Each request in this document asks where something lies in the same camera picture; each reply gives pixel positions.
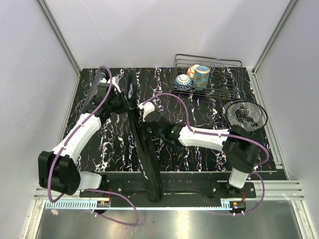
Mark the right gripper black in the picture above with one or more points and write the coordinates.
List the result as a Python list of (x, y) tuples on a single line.
[(144, 126)]

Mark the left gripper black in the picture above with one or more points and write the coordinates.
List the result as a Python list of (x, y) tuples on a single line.
[(126, 105)]

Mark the black shuttlecock tube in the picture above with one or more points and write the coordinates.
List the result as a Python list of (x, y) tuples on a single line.
[(94, 86)]

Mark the black Crossway racket bag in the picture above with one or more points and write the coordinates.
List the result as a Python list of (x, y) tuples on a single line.
[(145, 150)]

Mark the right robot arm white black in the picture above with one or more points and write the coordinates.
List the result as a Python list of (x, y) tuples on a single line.
[(237, 145)]

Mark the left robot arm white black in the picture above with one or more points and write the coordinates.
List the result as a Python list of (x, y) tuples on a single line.
[(57, 169)]

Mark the blue white patterned bowl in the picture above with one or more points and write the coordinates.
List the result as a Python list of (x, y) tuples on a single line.
[(183, 82)]

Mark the red white patterned cup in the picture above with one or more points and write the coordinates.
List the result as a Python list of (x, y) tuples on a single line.
[(191, 71)]

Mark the light blue butterfly cup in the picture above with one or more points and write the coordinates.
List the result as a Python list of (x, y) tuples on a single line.
[(201, 77)]

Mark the small pink object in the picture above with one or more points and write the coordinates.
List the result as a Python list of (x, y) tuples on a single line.
[(54, 212)]

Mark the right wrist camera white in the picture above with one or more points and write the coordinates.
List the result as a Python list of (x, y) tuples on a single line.
[(146, 108)]

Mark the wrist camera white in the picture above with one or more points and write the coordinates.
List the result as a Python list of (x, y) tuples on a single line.
[(114, 82), (146, 108)]

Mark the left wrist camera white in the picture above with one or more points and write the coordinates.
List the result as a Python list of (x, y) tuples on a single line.
[(114, 82)]

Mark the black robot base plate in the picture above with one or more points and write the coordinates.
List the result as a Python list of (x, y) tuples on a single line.
[(179, 189)]

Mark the dark wire dish rack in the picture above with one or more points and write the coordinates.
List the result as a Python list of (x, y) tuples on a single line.
[(225, 79)]

